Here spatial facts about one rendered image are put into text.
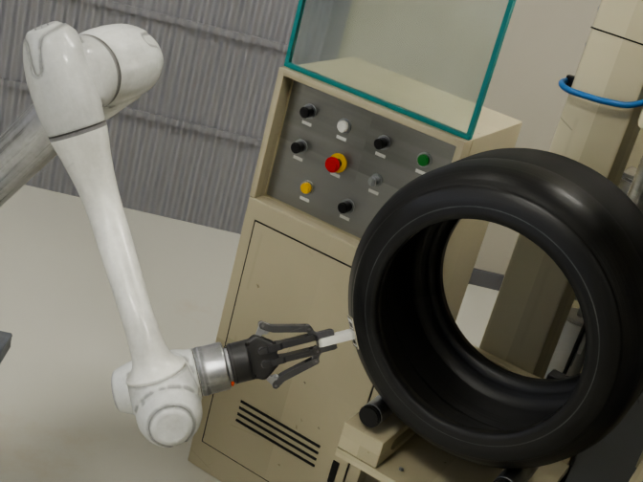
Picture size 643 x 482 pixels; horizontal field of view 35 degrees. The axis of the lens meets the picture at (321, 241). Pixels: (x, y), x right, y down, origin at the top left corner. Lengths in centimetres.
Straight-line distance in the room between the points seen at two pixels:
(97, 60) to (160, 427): 62
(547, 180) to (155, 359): 71
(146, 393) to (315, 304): 115
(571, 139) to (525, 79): 266
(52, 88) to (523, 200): 79
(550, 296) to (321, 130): 87
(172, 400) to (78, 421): 169
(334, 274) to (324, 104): 45
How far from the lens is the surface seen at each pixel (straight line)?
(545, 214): 168
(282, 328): 187
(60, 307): 391
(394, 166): 260
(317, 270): 272
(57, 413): 334
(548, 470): 218
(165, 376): 167
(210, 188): 474
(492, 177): 172
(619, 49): 200
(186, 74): 460
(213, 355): 184
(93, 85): 176
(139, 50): 187
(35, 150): 201
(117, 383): 185
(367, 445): 197
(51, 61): 174
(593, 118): 202
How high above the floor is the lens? 191
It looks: 23 degrees down
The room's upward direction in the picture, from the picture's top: 15 degrees clockwise
